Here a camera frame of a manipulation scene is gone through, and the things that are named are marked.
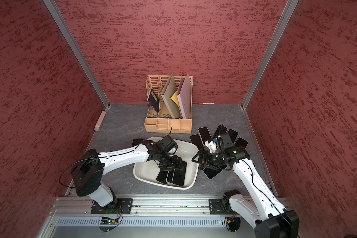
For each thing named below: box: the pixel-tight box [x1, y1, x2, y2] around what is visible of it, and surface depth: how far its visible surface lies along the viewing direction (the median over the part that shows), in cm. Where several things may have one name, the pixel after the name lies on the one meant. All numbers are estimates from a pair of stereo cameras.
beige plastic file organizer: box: [143, 73, 193, 134], surface depth 103 cm
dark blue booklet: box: [147, 88, 160, 114], surface depth 112 cm
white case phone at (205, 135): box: [197, 126, 214, 146], surface depth 106 cm
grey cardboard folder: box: [161, 73, 180, 119], surface depth 93 cm
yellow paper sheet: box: [170, 89, 180, 108], surface depth 91 cm
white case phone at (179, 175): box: [171, 160, 187, 187], surface depth 84 cm
